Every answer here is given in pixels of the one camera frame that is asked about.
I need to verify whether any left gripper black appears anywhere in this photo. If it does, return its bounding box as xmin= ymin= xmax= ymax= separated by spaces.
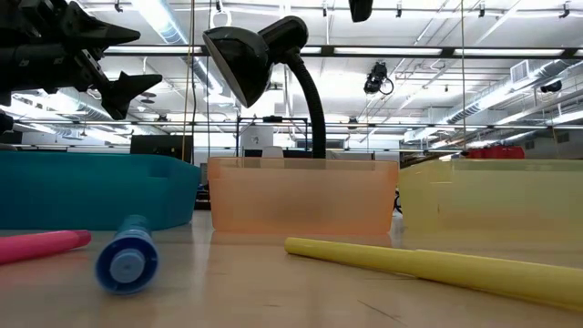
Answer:
xmin=0 ymin=0 xmax=164 ymax=121

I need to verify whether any pink highlighter with clip cap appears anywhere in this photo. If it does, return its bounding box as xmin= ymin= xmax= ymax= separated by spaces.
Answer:
xmin=0 ymin=230 xmax=92 ymax=266

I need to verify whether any thick blue marker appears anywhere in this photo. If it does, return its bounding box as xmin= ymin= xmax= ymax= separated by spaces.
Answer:
xmin=94 ymin=214 xmax=160 ymax=295

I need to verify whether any translucent yellow plastic bin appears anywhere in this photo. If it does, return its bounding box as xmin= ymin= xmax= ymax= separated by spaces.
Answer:
xmin=398 ymin=158 xmax=583 ymax=241

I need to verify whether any black monitor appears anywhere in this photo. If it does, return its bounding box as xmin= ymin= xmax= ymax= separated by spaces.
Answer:
xmin=129 ymin=134 xmax=195 ymax=164

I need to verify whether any black gooseneck desk lamp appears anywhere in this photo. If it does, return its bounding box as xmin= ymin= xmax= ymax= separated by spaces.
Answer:
xmin=202 ymin=15 xmax=328 ymax=159

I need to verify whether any teal plastic bin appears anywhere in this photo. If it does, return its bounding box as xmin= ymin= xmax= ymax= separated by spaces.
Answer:
xmin=0 ymin=150 xmax=201 ymax=231

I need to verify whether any white box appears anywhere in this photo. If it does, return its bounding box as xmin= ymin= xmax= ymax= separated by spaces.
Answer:
xmin=240 ymin=125 xmax=274 ymax=151

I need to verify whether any red storage bin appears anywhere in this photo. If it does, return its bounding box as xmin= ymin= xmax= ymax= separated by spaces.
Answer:
xmin=466 ymin=145 xmax=526 ymax=160

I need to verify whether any translucent orange plastic bin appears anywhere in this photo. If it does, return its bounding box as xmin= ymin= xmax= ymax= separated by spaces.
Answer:
xmin=207 ymin=157 xmax=400 ymax=237

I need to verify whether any yellow highlighter with clip cap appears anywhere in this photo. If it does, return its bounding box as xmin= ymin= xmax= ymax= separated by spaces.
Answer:
xmin=284 ymin=236 xmax=583 ymax=313

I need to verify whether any black metal rig frame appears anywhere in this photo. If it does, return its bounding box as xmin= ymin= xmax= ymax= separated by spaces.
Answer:
xmin=102 ymin=44 xmax=583 ymax=59

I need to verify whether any black hanging camera with cable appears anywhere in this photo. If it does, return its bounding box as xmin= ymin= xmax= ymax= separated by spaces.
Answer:
xmin=363 ymin=61 xmax=395 ymax=97

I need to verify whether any yellow hanging cord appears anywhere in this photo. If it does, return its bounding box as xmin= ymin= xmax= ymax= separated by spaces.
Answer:
xmin=180 ymin=0 xmax=197 ymax=161

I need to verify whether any grey hanging cable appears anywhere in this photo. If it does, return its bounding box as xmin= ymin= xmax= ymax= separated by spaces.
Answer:
xmin=459 ymin=0 xmax=467 ymax=151

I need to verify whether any black background stand frame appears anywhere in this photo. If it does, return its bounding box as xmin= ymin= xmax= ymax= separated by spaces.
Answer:
xmin=235 ymin=116 xmax=311 ymax=159

